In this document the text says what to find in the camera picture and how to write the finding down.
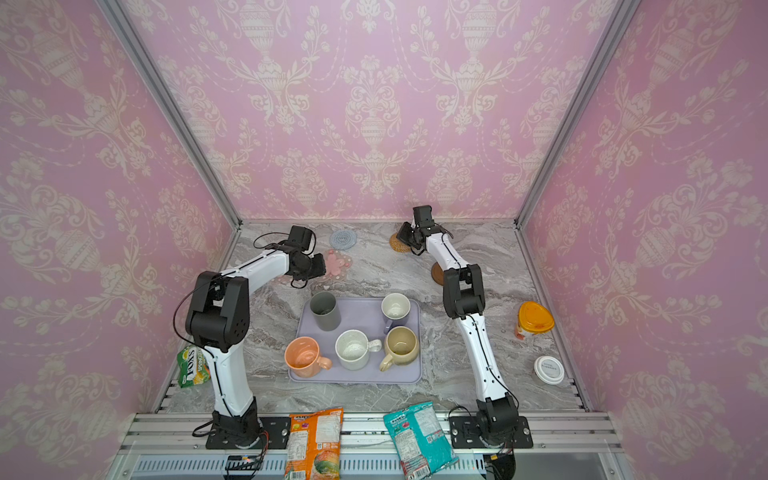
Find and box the pink flower silicone coaster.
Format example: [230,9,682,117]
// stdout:
[322,249,353,281]

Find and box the blue woven round coaster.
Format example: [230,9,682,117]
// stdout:
[329,229,357,251]

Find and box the brown wooden round coaster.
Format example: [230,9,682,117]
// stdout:
[430,262,444,286]

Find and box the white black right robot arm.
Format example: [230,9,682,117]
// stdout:
[397,221,519,446]

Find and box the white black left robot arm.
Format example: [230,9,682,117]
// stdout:
[185,245,326,450]

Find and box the woven rattan round coaster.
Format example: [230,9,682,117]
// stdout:
[389,234,411,253]

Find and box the grey mug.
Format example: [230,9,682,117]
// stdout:
[309,292,341,331]

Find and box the lavender mug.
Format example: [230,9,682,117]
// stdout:
[381,293,411,333]

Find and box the peach orange mug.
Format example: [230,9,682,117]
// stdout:
[284,336,333,379]

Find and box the white mug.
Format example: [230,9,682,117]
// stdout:
[334,329,383,371]

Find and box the lavender silicone tray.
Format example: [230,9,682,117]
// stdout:
[289,297,422,385]

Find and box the beige yellow mug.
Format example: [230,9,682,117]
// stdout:
[379,326,420,372]

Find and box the green snack packet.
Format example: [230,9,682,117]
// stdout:
[177,345,211,388]

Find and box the orange snack bag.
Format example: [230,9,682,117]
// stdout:
[283,408,344,480]

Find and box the teal snack bag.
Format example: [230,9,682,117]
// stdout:
[383,402,459,480]

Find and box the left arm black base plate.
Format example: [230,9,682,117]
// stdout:
[206,416,290,450]

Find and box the aluminium front rail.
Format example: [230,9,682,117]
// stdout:
[118,411,623,454]

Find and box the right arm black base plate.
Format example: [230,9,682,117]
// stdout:
[448,415,533,449]

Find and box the aluminium frame post right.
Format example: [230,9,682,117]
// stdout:
[514,0,642,229]

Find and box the aluminium frame post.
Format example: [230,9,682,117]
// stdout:
[95,0,244,229]
[514,0,642,229]

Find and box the aluminium frame post left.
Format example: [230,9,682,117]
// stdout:
[95,0,244,229]

